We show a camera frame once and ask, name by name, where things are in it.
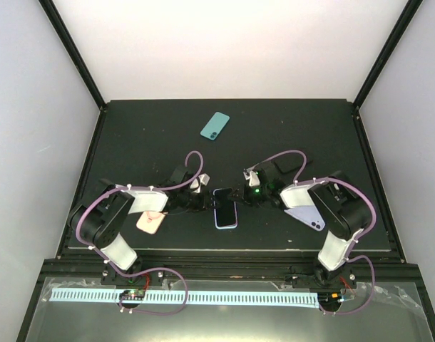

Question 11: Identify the light blue phone case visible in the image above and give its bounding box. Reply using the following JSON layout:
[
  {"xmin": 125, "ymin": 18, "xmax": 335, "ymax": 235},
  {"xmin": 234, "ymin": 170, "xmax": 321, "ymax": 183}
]
[{"xmin": 213, "ymin": 187, "xmax": 239, "ymax": 230}]

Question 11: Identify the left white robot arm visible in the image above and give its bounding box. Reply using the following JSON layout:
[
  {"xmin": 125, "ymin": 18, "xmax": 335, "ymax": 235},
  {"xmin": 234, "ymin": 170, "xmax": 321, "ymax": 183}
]
[{"xmin": 66, "ymin": 165, "xmax": 213, "ymax": 284}]

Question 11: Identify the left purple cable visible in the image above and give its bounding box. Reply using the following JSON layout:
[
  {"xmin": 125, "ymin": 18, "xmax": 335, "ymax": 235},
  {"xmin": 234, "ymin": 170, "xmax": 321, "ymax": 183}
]
[{"xmin": 74, "ymin": 151, "xmax": 206, "ymax": 279}]

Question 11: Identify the controller board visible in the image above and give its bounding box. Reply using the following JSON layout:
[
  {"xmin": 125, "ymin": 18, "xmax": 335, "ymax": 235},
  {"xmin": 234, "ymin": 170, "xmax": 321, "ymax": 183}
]
[
  {"xmin": 119, "ymin": 289, "xmax": 145, "ymax": 301},
  {"xmin": 317, "ymin": 292, "xmax": 355, "ymax": 304}
]

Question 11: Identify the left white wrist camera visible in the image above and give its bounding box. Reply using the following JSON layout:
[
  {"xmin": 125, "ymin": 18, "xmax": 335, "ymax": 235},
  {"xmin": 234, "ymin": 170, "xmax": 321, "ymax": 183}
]
[{"xmin": 189, "ymin": 173, "xmax": 210, "ymax": 194}]

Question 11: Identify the right controller board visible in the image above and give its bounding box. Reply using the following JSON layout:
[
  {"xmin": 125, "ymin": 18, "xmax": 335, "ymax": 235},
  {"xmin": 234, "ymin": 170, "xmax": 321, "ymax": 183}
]
[{"xmin": 317, "ymin": 292, "xmax": 355, "ymax": 304}]

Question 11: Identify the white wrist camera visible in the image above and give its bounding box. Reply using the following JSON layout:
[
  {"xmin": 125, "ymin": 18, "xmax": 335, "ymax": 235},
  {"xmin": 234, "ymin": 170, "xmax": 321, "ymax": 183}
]
[
  {"xmin": 243, "ymin": 170, "xmax": 260, "ymax": 187},
  {"xmin": 189, "ymin": 173, "xmax": 210, "ymax": 194}
]

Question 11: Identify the right black frame post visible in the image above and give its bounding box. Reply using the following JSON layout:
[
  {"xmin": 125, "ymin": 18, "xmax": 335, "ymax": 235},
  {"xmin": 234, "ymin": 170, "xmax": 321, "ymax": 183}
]
[{"xmin": 353, "ymin": 0, "xmax": 423, "ymax": 110}]

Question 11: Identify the pink phone case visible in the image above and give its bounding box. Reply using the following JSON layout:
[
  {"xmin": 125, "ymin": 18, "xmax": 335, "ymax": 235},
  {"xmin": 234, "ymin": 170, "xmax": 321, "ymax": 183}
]
[{"xmin": 136, "ymin": 211, "xmax": 165, "ymax": 235}]

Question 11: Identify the purple cable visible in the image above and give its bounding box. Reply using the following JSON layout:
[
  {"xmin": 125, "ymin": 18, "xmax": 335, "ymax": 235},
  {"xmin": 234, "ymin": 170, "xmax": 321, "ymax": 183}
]
[
  {"xmin": 74, "ymin": 151, "xmax": 206, "ymax": 279},
  {"xmin": 249, "ymin": 149, "xmax": 377, "ymax": 264}
]

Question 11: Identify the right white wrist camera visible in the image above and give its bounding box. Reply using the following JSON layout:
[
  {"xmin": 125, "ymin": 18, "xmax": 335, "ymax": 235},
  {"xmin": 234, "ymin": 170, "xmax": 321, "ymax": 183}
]
[{"xmin": 243, "ymin": 170, "xmax": 260, "ymax": 187}]

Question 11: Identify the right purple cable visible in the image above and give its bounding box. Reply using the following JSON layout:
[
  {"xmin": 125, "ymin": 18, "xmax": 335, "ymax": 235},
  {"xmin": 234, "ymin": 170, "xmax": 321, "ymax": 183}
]
[{"xmin": 249, "ymin": 149, "xmax": 377, "ymax": 264}]

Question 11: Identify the teal phone case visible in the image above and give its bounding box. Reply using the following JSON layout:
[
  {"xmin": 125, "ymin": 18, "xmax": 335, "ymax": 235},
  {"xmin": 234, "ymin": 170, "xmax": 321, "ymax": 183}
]
[{"xmin": 200, "ymin": 112, "xmax": 230, "ymax": 140}]

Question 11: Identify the black frame post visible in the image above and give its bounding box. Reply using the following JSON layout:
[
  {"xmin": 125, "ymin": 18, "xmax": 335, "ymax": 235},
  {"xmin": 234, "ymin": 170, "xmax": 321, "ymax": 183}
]
[
  {"xmin": 39, "ymin": 0, "xmax": 106, "ymax": 110},
  {"xmin": 353, "ymin": 0, "xmax": 423, "ymax": 110}
]

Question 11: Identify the white slotted cable duct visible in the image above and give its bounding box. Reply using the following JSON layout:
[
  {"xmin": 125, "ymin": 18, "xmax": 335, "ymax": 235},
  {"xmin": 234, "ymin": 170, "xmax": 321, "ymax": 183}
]
[{"xmin": 49, "ymin": 288, "xmax": 319, "ymax": 309}]

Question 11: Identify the lavender phone case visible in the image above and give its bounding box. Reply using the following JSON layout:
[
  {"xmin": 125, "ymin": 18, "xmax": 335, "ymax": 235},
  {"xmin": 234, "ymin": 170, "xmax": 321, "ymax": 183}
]
[{"xmin": 285, "ymin": 206, "xmax": 325, "ymax": 232}]

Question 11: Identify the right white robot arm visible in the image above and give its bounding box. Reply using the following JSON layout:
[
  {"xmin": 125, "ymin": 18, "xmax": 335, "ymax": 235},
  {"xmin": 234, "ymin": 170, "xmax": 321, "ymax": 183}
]
[{"xmin": 226, "ymin": 162, "xmax": 377, "ymax": 287}]

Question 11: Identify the pink-edged phone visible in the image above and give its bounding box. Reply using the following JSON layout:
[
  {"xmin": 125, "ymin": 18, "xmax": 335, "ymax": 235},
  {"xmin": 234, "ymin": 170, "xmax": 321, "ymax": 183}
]
[{"xmin": 213, "ymin": 188, "xmax": 238, "ymax": 229}]

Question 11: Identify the left controller board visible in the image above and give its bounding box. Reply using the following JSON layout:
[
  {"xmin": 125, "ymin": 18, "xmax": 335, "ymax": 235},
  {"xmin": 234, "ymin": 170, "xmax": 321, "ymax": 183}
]
[{"xmin": 119, "ymin": 289, "xmax": 145, "ymax": 301}]

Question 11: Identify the left black frame post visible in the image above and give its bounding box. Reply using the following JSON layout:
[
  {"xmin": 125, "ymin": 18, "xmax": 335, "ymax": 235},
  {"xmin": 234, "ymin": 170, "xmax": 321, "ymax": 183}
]
[{"xmin": 39, "ymin": 0, "xmax": 106, "ymax": 110}]

